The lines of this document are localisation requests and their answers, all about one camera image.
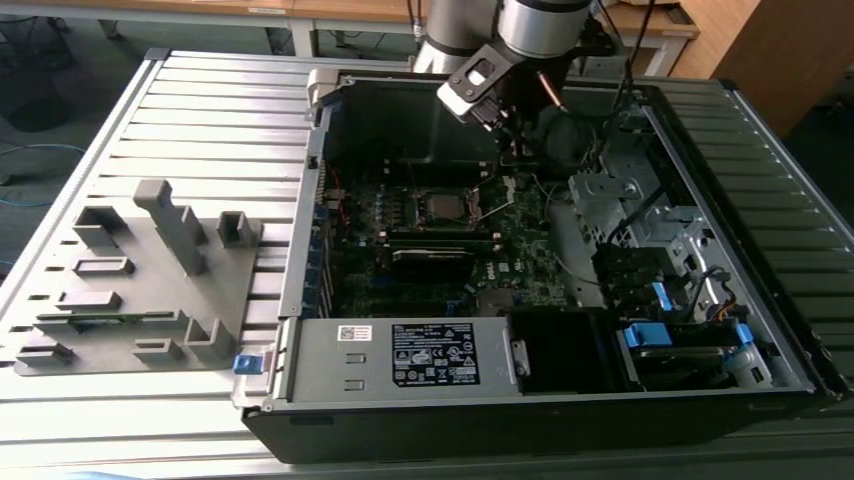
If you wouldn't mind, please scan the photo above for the green motherboard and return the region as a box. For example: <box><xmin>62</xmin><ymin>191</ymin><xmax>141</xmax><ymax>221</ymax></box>
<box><xmin>312</xmin><ymin>169</ymin><xmax>592</xmax><ymax>321</ymax></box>

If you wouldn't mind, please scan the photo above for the grey case handle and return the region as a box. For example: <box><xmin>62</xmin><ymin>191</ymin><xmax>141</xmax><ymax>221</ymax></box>
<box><xmin>304</xmin><ymin>68</ymin><xmax>342</xmax><ymax>123</ymax></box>

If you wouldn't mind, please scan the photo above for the metal socket cover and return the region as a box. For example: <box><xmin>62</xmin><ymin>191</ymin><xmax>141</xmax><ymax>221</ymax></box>
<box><xmin>468</xmin><ymin>169</ymin><xmax>520</xmax><ymax>210</ymax></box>

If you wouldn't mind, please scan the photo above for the black power supply label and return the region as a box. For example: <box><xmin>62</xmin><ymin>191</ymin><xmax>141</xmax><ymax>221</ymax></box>
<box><xmin>389</xmin><ymin>321</ymin><xmax>478</xmax><ymax>387</ymax></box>

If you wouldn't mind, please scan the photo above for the grey power supply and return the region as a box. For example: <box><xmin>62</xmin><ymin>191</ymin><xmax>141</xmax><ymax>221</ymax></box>
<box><xmin>282</xmin><ymin>315</ymin><xmax>525</xmax><ymax>404</ymax></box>

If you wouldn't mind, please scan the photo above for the black PC case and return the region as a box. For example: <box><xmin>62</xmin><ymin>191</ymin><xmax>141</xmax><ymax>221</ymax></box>
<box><xmin>237</xmin><ymin>67</ymin><xmax>854</xmax><ymax>466</ymax></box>

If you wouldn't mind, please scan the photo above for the black hard disk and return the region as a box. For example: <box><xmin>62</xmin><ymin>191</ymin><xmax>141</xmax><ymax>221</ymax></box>
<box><xmin>629</xmin><ymin>344</ymin><xmax>732</xmax><ymax>392</ymax></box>

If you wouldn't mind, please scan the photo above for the metal CPU socket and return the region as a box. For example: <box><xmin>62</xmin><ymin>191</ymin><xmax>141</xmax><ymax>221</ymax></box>
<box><xmin>410</xmin><ymin>185</ymin><xmax>486</xmax><ymax>232</ymax></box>

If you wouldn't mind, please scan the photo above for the silver CPU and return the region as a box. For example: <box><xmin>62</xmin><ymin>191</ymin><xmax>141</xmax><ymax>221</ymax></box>
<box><xmin>425</xmin><ymin>193</ymin><xmax>469</xmax><ymax>222</ymax></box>

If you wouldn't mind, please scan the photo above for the black graphics card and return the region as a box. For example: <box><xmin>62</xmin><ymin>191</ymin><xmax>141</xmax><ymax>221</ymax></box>
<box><xmin>388</xmin><ymin>246</ymin><xmax>476</xmax><ymax>282</ymax></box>

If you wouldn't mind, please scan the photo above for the wooden cabinet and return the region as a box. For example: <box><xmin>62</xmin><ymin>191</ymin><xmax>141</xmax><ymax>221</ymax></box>
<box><xmin>669</xmin><ymin>0</ymin><xmax>854</xmax><ymax>139</ymax></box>

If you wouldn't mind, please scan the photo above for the grey parts rack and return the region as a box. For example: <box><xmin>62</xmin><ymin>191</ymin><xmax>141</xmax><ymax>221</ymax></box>
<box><xmin>10</xmin><ymin>178</ymin><xmax>266</xmax><ymax>377</ymax></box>

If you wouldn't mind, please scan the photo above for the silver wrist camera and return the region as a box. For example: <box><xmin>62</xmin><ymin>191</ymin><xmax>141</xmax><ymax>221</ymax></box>
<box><xmin>436</xmin><ymin>43</ymin><xmax>518</xmax><ymax>134</ymax></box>

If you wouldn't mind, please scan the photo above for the metal disk bay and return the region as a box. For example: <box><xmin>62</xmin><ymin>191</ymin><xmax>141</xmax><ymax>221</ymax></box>
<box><xmin>565</xmin><ymin>107</ymin><xmax>719</xmax><ymax>281</ymax></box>

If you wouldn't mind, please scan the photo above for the silver chipset heatsink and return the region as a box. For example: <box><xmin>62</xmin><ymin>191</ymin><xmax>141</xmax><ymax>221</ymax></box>
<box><xmin>477</xmin><ymin>288</ymin><xmax>516</xmax><ymax>315</ymax></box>

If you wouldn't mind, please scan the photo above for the blue disk carrier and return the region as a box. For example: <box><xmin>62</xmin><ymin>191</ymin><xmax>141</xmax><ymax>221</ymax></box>
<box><xmin>616</xmin><ymin>321</ymin><xmax>676</xmax><ymax>354</ymax></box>

